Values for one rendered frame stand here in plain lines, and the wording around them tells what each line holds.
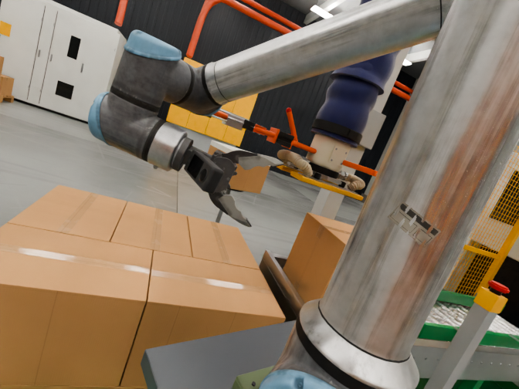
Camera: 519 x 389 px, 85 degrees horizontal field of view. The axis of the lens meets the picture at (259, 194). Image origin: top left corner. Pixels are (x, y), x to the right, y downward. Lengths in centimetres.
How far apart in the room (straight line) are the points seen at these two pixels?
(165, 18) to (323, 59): 1154
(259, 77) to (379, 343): 47
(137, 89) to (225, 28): 1158
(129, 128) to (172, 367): 48
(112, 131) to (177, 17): 1149
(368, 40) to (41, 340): 130
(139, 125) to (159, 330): 89
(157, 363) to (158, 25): 1163
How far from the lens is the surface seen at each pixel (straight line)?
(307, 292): 147
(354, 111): 126
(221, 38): 1199
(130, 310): 121
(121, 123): 58
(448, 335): 205
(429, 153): 32
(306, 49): 55
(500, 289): 148
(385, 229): 32
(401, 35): 55
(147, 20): 1198
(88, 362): 137
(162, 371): 69
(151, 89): 57
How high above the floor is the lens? 125
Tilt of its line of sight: 11 degrees down
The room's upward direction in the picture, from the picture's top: 21 degrees clockwise
